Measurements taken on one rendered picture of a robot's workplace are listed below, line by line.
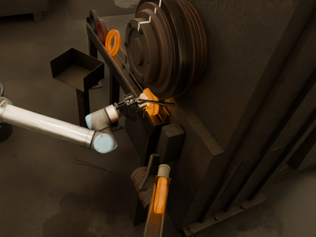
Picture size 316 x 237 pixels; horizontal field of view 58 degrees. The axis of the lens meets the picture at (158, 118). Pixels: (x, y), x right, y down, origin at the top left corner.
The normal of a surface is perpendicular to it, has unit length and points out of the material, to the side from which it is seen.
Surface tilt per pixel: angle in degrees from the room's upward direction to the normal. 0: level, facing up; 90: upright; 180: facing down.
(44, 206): 0
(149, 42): 39
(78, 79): 5
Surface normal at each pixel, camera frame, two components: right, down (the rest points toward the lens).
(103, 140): 0.21, 0.04
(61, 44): 0.13, -0.68
